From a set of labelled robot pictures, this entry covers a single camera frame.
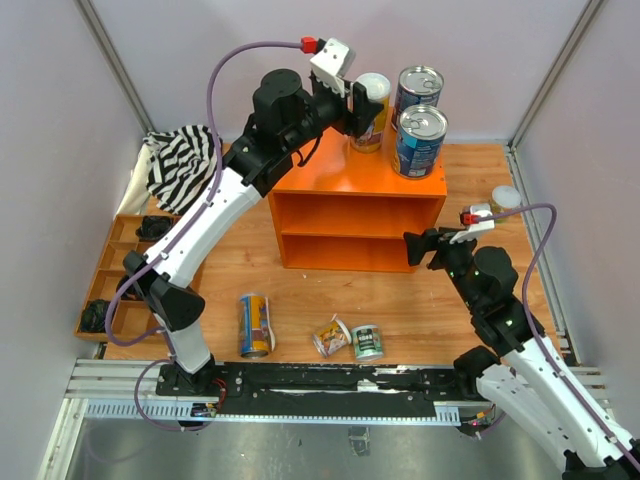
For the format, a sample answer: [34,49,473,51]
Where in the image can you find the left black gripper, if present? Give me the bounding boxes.
[284,75,384,153]

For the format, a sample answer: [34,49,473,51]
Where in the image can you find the black white striped cloth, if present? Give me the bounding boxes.
[143,124,216,215]

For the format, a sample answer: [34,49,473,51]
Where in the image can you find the tall colourful can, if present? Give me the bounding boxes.
[238,293,276,359]

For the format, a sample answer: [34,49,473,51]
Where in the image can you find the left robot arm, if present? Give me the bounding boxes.
[124,69,383,396]

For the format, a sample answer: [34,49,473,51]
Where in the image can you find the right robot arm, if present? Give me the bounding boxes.
[404,228,639,479]

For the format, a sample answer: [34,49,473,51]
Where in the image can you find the white cloth under stripes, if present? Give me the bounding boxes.
[116,144,152,215]

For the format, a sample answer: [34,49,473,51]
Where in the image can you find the purple cable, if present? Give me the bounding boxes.
[103,35,321,434]
[460,203,640,464]

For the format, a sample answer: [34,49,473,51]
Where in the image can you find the dark blue food can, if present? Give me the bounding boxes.
[391,65,444,130]

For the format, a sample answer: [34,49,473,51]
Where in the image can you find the tall yellow purple can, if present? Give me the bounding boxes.
[348,72,392,154]

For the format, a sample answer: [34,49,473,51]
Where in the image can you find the orange wooden shelf cabinet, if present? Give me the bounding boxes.
[268,128,447,273]

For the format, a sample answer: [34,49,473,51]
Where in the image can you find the blue soup can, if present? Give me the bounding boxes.
[393,104,448,179]

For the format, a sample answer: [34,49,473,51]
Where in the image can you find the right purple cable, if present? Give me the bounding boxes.
[460,203,640,464]

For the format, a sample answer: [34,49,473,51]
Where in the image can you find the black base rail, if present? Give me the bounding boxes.
[156,362,487,420]

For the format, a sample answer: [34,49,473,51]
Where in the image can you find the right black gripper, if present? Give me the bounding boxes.
[404,226,481,311]

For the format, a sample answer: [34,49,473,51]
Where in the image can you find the orange noodle cup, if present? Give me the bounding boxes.
[312,314,352,358]

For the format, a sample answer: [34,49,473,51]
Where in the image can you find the white lid yellow jar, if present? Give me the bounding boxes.
[489,185,522,215]

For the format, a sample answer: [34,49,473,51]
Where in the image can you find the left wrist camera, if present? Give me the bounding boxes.
[310,38,356,97]

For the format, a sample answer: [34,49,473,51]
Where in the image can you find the green white noodle cup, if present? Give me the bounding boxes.
[351,324,384,362]

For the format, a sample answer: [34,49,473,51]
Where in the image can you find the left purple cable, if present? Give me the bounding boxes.
[103,35,321,434]

